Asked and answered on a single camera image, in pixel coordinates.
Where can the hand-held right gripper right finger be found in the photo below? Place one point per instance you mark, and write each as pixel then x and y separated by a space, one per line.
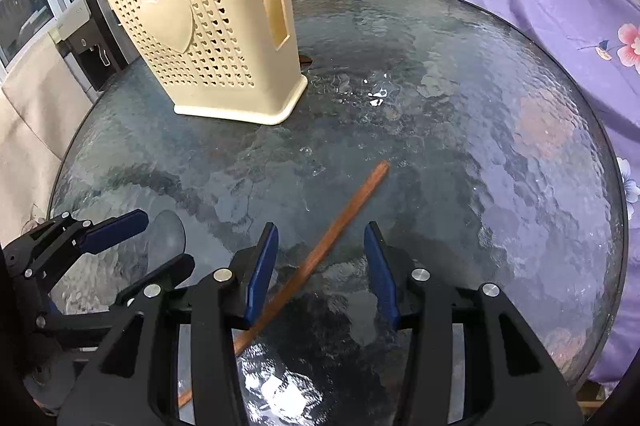
pixel 382 276

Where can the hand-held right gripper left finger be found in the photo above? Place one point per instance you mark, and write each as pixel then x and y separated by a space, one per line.
pixel 260 276

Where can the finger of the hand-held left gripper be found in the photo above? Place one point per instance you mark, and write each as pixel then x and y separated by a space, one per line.
pixel 117 226
pixel 170 271

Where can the brown wooden chopstick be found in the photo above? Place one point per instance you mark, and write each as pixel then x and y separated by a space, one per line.
pixel 350 211

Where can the beige plastic utensil holder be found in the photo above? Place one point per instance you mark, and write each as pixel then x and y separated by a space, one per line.
pixel 200 71

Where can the beige cloth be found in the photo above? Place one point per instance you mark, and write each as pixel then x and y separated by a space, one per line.
pixel 35 116

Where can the white water dispenser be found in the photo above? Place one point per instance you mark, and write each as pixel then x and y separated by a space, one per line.
pixel 75 31

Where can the purple floral cloth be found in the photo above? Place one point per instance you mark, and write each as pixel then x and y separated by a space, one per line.
pixel 575 31

